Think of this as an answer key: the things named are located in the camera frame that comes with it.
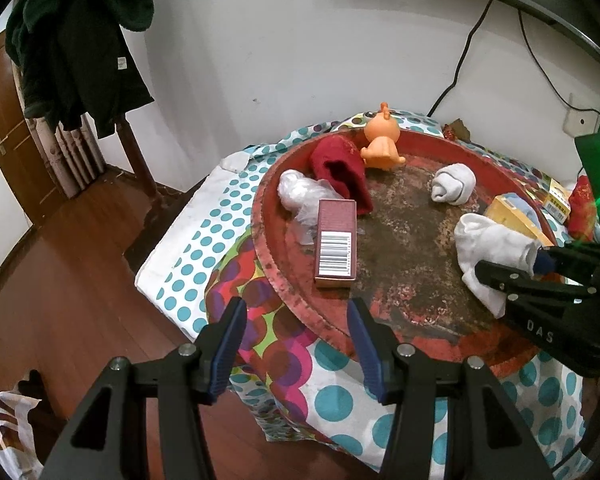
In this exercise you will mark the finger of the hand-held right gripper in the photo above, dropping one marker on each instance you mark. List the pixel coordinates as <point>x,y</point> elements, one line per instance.
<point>545,262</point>
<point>530,285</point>

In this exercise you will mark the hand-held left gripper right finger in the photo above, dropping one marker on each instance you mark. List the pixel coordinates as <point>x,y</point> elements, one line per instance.
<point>365,345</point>

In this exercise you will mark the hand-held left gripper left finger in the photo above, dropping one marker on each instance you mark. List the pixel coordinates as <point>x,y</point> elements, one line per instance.
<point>227,350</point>

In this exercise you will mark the white sock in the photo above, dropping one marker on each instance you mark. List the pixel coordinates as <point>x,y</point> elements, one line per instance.
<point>452,182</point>
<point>485,245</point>

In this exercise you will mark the round red tray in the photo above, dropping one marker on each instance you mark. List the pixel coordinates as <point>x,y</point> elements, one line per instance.
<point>410,270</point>

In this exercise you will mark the maroon box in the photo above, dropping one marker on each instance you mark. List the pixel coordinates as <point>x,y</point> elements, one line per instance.
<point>336,240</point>

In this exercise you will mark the clear plastic bag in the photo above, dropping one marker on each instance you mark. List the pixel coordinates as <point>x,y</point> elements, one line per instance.
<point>300,192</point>

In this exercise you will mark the red sock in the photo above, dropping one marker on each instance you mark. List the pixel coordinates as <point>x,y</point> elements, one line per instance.
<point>340,170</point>

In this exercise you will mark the light blue sock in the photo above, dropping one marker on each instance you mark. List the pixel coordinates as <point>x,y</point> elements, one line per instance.
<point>527,209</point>

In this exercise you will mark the large yellow box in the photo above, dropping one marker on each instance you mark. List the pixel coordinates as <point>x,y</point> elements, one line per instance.
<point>505,215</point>

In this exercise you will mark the small yellow box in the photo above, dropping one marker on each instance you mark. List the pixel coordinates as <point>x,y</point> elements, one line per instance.
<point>557,200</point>

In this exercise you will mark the polka-dot tablecloth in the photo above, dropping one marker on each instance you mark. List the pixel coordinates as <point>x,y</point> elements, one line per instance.
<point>330,400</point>

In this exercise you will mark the red cloth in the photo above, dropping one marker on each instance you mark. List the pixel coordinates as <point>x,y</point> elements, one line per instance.
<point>580,205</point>

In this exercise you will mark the rolled white sock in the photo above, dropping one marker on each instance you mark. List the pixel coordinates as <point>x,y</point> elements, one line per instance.
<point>452,182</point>

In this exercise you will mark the brown cardboard piece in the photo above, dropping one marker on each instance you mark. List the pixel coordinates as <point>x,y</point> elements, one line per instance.
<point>460,127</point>

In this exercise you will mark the red snack wrapper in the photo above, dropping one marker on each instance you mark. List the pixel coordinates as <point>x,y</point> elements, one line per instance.
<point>449,133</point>

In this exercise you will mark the orange toy figure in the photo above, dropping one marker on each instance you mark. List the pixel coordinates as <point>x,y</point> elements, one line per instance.
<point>380,150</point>

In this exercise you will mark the wooden chair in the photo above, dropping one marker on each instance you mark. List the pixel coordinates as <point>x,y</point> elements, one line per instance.
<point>135,155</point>

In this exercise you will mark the patterned plastic bag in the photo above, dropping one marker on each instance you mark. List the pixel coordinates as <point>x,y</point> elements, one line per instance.
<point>5,435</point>

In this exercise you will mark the wooden door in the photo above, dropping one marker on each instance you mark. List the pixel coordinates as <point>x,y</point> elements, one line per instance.
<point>10,160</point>

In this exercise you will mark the dark green jacket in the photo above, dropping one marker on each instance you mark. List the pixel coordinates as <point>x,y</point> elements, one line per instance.
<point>80,60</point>

